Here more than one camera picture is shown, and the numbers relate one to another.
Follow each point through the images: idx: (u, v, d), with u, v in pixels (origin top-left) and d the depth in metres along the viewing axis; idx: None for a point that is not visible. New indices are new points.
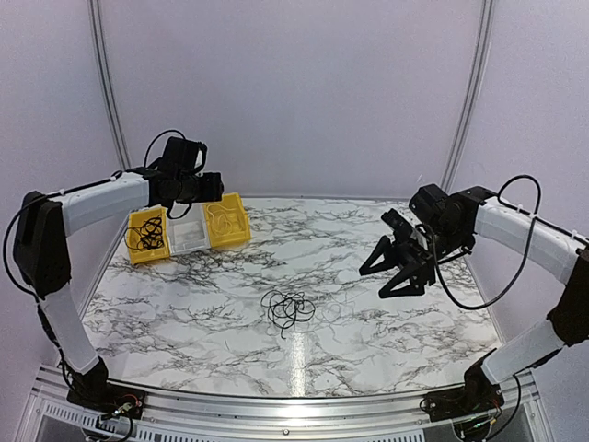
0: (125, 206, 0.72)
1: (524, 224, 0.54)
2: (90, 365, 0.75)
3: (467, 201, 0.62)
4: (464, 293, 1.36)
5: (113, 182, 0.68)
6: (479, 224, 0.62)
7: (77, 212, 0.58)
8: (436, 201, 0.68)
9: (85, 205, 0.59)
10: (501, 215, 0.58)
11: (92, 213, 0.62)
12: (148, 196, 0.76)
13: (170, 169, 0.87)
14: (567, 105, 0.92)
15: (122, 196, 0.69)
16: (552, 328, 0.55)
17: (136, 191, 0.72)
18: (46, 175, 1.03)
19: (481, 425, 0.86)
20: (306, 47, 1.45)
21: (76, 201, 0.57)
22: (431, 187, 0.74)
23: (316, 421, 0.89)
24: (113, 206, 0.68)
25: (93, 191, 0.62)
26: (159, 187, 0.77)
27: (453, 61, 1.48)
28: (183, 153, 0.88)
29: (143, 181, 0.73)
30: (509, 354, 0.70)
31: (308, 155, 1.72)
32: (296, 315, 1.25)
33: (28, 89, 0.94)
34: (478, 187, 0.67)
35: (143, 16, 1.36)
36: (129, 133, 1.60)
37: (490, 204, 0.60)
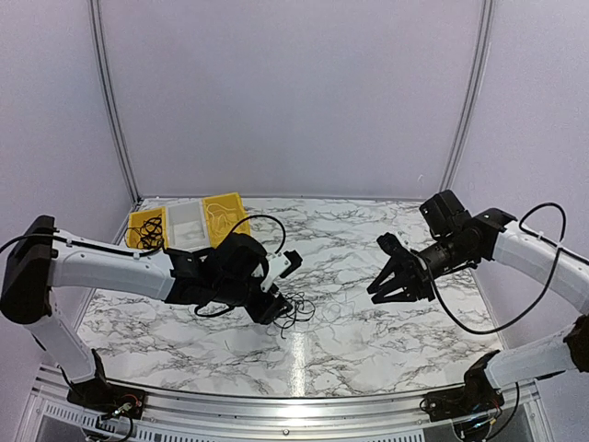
0: (138, 288, 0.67)
1: (548, 255, 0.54)
2: (81, 378, 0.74)
3: (486, 226, 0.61)
4: (464, 294, 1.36)
5: (138, 261, 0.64)
6: (497, 250, 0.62)
7: (68, 270, 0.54)
8: (450, 214, 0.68)
9: (83, 268, 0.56)
10: (524, 245, 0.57)
11: (94, 276, 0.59)
12: (167, 289, 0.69)
13: (213, 274, 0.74)
14: (567, 107, 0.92)
15: (137, 278, 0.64)
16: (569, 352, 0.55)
17: (154, 281, 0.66)
18: (44, 176, 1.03)
19: (481, 425, 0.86)
20: (306, 47, 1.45)
21: (74, 260, 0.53)
22: (447, 194, 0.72)
23: (316, 421, 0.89)
24: (123, 282, 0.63)
25: (102, 260, 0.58)
26: (184, 292, 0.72)
27: (454, 60, 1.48)
28: (234, 261, 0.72)
29: (168, 276, 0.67)
30: (516, 365, 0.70)
31: (309, 155, 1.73)
32: (296, 315, 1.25)
33: (29, 90, 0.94)
34: (495, 210, 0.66)
35: (142, 15, 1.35)
36: (130, 133, 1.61)
37: (510, 231, 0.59)
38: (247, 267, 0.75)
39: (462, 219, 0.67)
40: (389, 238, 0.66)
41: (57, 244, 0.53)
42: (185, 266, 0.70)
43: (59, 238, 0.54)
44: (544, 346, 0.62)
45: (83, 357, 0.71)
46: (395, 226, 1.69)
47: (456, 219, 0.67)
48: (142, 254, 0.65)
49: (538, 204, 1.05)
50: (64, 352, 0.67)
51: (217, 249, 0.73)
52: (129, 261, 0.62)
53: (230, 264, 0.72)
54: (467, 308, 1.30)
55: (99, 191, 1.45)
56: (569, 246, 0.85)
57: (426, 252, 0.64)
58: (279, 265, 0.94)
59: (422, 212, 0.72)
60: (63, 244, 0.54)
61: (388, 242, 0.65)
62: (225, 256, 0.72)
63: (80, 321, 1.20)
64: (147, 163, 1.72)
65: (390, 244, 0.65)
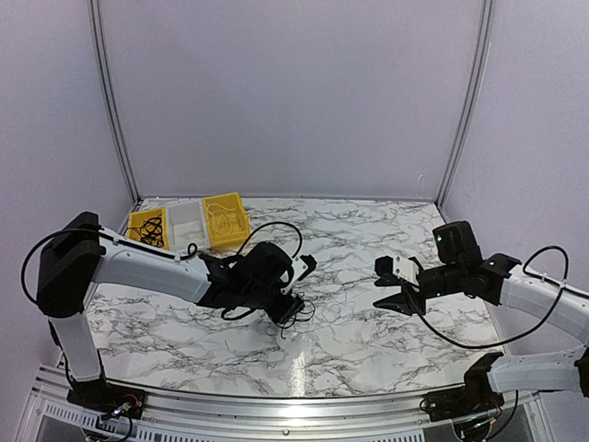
0: (174, 289, 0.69)
1: (550, 295, 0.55)
2: (85, 376, 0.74)
3: (492, 274, 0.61)
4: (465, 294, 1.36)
5: (179, 263, 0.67)
6: (504, 296, 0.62)
7: (116, 268, 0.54)
8: (461, 250, 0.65)
9: (129, 267, 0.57)
10: (526, 287, 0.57)
11: (138, 275, 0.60)
12: (200, 292, 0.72)
13: (242, 281, 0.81)
14: (567, 106, 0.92)
15: (175, 280, 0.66)
16: (580, 378, 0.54)
17: (191, 284, 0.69)
18: (44, 175, 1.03)
19: (481, 425, 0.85)
20: (306, 47, 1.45)
21: (120, 259, 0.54)
22: (463, 224, 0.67)
23: (315, 421, 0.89)
24: (162, 283, 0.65)
25: (148, 260, 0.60)
26: (214, 297, 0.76)
27: (454, 60, 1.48)
28: (265, 265, 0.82)
29: (204, 280, 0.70)
30: (521, 376, 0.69)
31: (309, 155, 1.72)
32: (296, 315, 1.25)
33: (29, 90, 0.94)
34: (501, 254, 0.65)
35: (142, 16, 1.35)
36: (129, 133, 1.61)
37: (513, 276, 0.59)
38: (274, 273, 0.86)
39: (472, 256, 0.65)
40: (382, 263, 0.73)
41: (104, 243, 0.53)
42: (217, 271, 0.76)
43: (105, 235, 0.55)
44: (554, 364, 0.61)
45: (93, 357, 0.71)
46: (395, 226, 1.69)
47: (466, 258, 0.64)
48: (180, 258, 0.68)
49: (538, 203, 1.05)
50: (66, 352, 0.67)
51: (248, 256, 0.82)
52: (171, 263, 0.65)
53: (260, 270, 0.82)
54: (467, 308, 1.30)
55: (99, 191, 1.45)
56: (570, 245, 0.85)
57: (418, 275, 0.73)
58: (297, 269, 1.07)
59: (435, 237, 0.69)
60: (110, 242, 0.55)
61: (381, 270, 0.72)
62: (257, 261, 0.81)
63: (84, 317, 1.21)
64: (147, 163, 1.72)
65: (384, 272, 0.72)
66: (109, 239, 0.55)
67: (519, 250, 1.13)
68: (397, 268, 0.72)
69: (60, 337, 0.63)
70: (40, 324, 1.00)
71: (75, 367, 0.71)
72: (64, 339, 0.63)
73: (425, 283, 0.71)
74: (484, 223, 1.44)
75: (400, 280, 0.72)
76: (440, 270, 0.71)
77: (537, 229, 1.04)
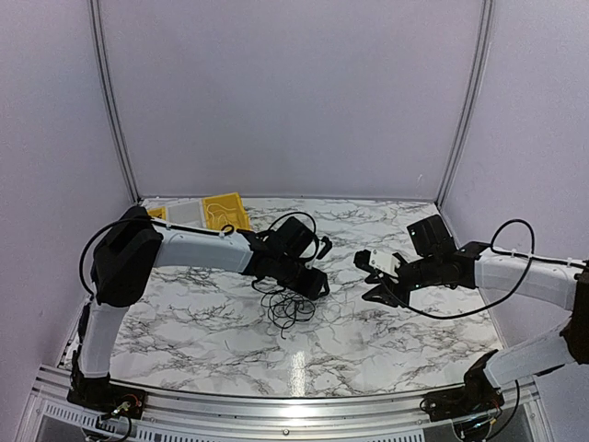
0: (223, 263, 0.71)
1: (521, 266, 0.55)
2: (98, 371, 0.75)
3: (463, 259, 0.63)
4: (465, 294, 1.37)
5: (225, 239, 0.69)
6: (480, 277, 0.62)
7: (172, 250, 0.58)
8: (432, 242, 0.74)
9: (183, 249, 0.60)
10: (496, 265, 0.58)
11: (190, 255, 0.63)
12: (245, 262, 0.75)
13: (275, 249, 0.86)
14: (566, 107, 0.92)
15: (222, 255, 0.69)
16: (567, 345, 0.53)
17: (236, 256, 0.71)
18: (43, 175, 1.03)
19: (481, 425, 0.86)
20: (306, 47, 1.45)
21: (175, 241, 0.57)
22: (435, 220, 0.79)
23: (315, 421, 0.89)
24: (212, 260, 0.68)
25: (198, 239, 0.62)
26: (259, 261, 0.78)
27: (453, 61, 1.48)
28: (295, 234, 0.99)
29: (247, 250, 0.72)
30: (515, 362, 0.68)
31: (308, 154, 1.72)
32: (296, 315, 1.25)
33: (28, 90, 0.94)
34: (473, 242, 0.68)
35: (142, 16, 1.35)
36: (129, 133, 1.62)
37: (484, 257, 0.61)
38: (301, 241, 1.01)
39: (445, 247, 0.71)
40: (359, 255, 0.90)
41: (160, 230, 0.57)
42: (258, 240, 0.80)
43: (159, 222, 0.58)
44: (542, 341, 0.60)
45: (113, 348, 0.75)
46: (395, 226, 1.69)
47: (439, 249, 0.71)
48: (225, 234, 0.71)
49: (539, 203, 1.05)
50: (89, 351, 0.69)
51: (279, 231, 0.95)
52: (217, 239, 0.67)
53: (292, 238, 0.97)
54: (467, 308, 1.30)
55: (99, 191, 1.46)
56: (569, 245, 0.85)
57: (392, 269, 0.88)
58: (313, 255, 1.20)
59: (410, 234, 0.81)
60: (164, 227, 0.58)
61: (359, 261, 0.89)
62: (288, 233, 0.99)
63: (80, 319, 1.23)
64: (147, 163, 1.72)
65: (361, 263, 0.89)
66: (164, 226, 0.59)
67: (519, 249, 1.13)
68: (373, 260, 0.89)
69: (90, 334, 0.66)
70: (40, 324, 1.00)
71: (89, 362, 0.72)
72: (90, 333, 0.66)
73: (407, 273, 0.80)
74: (484, 223, 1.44)
75: (376, 270, 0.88)
76: (417, 263, 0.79)
77: (537, 229, 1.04)
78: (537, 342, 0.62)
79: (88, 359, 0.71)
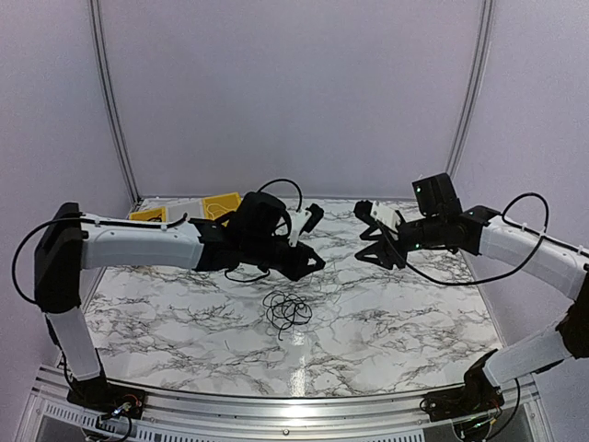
0: (172, 261, 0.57)
1: (532, 243, 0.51)
2: (86, 375, 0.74)
3: (470, 223, 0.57)
4: (464, 293, 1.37)
5: (167, 233, 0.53)
6: (485, 246, 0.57)
7: (100, 250, 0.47)
8: (441, 201, 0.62)
9: (115, 247, 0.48)
10: (508, 237, 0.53)
11: (128, 254, 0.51)
12: (198, 259, 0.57)
13: (237, 237, 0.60)
14: (565, 107, 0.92)
15: (167, 251, 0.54)
16: (562, 340, 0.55)
17: (186, 252, 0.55)
18: (45, 175, 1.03)
19: (481, 425, 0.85)
20: (306, 47, 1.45)
21: (101, 240, 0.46)
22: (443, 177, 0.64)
23: (314, 421, 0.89)
24: (157, 257, 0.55)
25: (133, 235, 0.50)
26: (213, 257, 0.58)
27: (453, 61, 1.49)
28: (260, 215, 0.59)
29: (198, 243, 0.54)
30: (513, 360, 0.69)
31: (308, 154, 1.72)
32: (296, 315, 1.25)
33: (30, 90, 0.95)
34: (479, 205, 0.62)
35: (143, 17, 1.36)
36: (129, 133, 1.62)
37: (493, 225, 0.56)
38: (274, 222, 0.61)
39: (453, 207, 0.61)
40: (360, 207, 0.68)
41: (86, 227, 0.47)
42: (213, 230, 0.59)
43: (86, 218, 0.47)
44: (538, 337, 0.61)
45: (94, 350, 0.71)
46: None
47: (445, 209, 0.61)
48: (168, 225, 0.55)
49: (540, 202, 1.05)
50: (75, 354, 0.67)
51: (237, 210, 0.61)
52: (156, 233, 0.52)
53: (254, 222, 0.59)
54: (467, 308, 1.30)
55: (99, 191, 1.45)
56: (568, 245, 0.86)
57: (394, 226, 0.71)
58: (302, 221, 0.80)
59: (415, 189, 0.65)
60: (92, 226, 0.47)
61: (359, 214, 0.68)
62: (247, 214, 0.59)
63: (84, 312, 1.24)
64: (147, 163, 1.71)
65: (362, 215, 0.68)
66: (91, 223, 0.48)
67: None
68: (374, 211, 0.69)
69: (75, 338, 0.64)
70: (40, 324, 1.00)
71: (84, 364, 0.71)
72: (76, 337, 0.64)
73: (407, 233, 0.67)
74: None
75: (379, 225, 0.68)
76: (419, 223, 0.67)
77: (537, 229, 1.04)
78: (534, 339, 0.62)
79: (75, 364, 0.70)
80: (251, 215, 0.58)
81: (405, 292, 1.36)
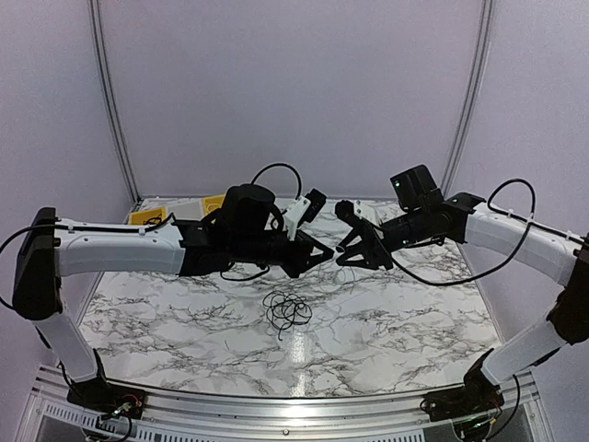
0: (156, 267, 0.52)
1: (518, 230, 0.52)
2: (83, 377, 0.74)
3: (456, 210, 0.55)
4: (464, 293, 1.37)
5: (144, 238, 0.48)
6: (471, 235, 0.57)
7: (76, 257, 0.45)
8: (422, 191, 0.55)
9: (91, 253, 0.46)
10: (494, 224, 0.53)
11: (106, 260, 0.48)
12: (181, 264, 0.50)
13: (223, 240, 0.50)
14: (564, 107, 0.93)
15: (145, 257, 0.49)
16: (554, 329, 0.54)
17: (166, 258, 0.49)
18: (45, 174, 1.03)
19: (481, 425, 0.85)
20: (306, 47, 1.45)
21: (75, 248, 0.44)
22: (421, 168, 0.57)
23: (314, 421, 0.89)
24: (138, 262, 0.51)
25: (107, 240, 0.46)
26: (198, 261, 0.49)
27: (452, 61, 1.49)
28: (244, 215, 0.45)
29: (176, 249, 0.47)
30: (509, 354, 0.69)
31: (308, 154, 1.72)
32: (296, 316, 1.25)
33: (30, 90, 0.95)
34: (464, 192, 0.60)
35: (143, 17, 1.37)
36: (129, 133, 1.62)
37: (479, 212, 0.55)
38: (264, 219, 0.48)
39: (434, 197, 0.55)
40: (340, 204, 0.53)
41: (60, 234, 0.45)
42: (197, 232, 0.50)
43: (58, 225, 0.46)
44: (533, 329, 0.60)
45: (89, 352, 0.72)
46: None
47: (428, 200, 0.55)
48: (147, 229, 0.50)
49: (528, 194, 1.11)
50: (70, 354, 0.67)
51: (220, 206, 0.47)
52: (133, 238, 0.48)
53: (236, 220, 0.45)
54: (467, 308, 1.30)
55: (99, 191, 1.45)
56: None
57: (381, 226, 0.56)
58: (299, 210, 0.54)
59: (393, 183, 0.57)
60: (64, 232, 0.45)
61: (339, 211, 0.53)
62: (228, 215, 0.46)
63: (84, 312, 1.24)
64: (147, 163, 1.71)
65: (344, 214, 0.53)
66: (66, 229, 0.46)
67: None
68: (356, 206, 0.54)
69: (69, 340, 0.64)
70: None
71: (84, 363, 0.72)
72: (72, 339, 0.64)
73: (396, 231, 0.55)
74: None
75: (364, 222, 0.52)
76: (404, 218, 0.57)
77: None
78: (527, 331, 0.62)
79: (73, 364, 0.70)
80: (232, 213, 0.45)
81: (405, 292, 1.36)
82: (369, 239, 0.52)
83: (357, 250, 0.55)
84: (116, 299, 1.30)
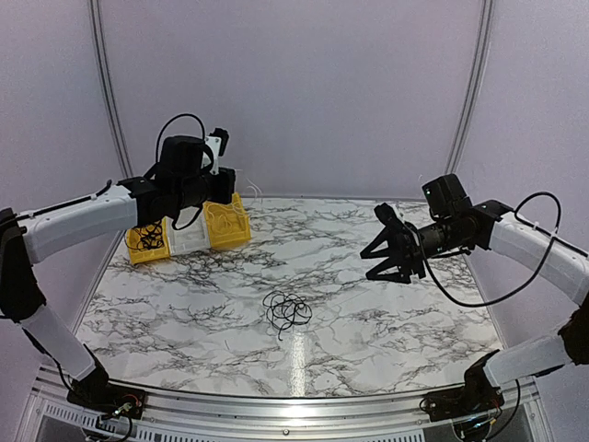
0: (110, 227, 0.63)
1: (542, 243, 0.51)
2: (86, 371, 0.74)
3: (483, 215, 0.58)
4: (464, 293, 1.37)
5: (96, 203, 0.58)
6: (495, 241, 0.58)
7: (49, 236, 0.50)
8: (452, 200, 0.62)
9: (58, 230, 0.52)
10: (518, 233, 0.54)
11: (69, 234, 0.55)
12: (137, 215, 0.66)
13: (167, 181, 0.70)
14: (565, 107, 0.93)
15: (102, 218, 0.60)
16: (564, 344, 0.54)
17: (121, 212, 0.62)
18: (44, 172, 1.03)
19: (480, 425, 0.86)
20: (306, 46, 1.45)
21: (44, 226, 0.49)
22: (451, 176, 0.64)
23: (314, 421, 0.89)
24: (94, 226, 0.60)
25: (68, 215, 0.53)
26: (150, 206, 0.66)
27: (453, 60, 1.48)
28: (182, 157, 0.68)
29: (129, 201, 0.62)
30: (514, 360, 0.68)
31: (308, 154, 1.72)
32: (295, 316, 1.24)
33: (29, 89, 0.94)
34: (493, 201, 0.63)
35: (144, 16, 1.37)
36: (129, 133, 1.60)
37: (505, 221, 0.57)
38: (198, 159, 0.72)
39: (463, 205, 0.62)
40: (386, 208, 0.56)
41: (24, 223, 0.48)
42: (143, 183, 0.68)
43: (18, 215, 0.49)
44: (542, 341, 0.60)
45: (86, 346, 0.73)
46: None
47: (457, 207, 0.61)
48: (96, 196, 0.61)
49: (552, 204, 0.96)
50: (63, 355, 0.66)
51: (161, 157, 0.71)
52: (89, 205, 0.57)
53: (179, 163, 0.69)
54: (467, 308, 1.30)
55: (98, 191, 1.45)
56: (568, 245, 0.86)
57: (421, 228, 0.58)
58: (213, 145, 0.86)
59: (424, 191, 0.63)
60: (28, 219, 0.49)
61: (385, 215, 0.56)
62: (170, 159, 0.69)
63: (84, 312, 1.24)
64: (147, 164, 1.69)
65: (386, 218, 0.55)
66: (26, 218, 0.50)
67: None
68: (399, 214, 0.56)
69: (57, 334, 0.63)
70: None
71: (80, 358, 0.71)
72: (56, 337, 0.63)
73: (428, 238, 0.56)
74: None
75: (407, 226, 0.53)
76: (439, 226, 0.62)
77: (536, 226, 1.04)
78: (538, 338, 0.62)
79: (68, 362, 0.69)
80: (172, 157, 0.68)
81: (405, 292, 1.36)
82: (402, 246, 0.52)
83: (391, 260, 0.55)
84: (115, 299, 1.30)
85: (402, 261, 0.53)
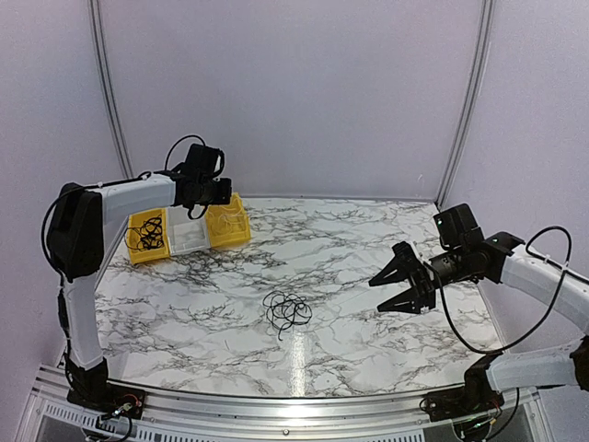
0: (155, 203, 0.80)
1: (553, 277, 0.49)
2: (95, 361, 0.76)
3: (493, 250, 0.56)
4: (464, 293, 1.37)
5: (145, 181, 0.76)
6: (507, 275, 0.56)
7: (114, 202, 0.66)
8: (464, 230, 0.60)
9: (121, 198, 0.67)
10: (529, 268, 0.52)
11: (126, 204, 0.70)
12: (174, 196, 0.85)
13: (192, 173, 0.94)
14: (565, 107, 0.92)
15: (149, 194, 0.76)
16: (574, 368, 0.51)
17: (162, 190, 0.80)
18: (44, 173, 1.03)
19: (481, 425, 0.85)
20: (306, 46, 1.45)
21: (112, 193, 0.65)
22: (462, 204, 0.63)
23: (315, 421, 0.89)
24: (143, 203, 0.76)
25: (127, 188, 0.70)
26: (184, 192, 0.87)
27: (453, 61, 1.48)
28: (205, 157, 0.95)
29: (169, 181, 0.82)
30: (520, 371, 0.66)
31: (308, 154, 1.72)
32: (295, 316, 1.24)
33: (28, 89, 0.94)
34: (503, 233, 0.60)
35: (143, 16, 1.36)
36: (129, 133, 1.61)
37: (516, 254, 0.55)
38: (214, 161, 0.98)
39: (475, 237, 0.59)
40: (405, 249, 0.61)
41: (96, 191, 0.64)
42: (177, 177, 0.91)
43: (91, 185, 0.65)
44: (551, 358, 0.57)
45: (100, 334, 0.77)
46: (395, 226, 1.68)
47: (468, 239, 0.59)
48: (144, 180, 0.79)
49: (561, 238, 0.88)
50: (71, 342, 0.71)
51: (188, 160, 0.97)
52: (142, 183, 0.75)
53: (203, 160, 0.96)
54: (467, 308, 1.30)
55: None
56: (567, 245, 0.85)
57: (433, 260, 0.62)
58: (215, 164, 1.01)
59: (435, 221, 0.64)
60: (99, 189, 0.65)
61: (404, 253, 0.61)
62: (196, 158, 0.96)
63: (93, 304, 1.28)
64: (147, 164, 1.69)
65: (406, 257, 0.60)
66: (96, 188, 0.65)
67: None
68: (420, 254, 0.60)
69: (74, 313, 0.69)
70: (40, 325, 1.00)
71: (86, 346, 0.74)
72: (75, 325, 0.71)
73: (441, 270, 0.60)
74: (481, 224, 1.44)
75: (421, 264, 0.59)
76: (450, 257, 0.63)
77: (536, 226, 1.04)
78: (550, 355, 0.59)
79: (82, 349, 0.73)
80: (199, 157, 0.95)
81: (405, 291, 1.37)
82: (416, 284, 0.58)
83: (408, 296, 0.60)
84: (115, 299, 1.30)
85: (417, 298, 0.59)
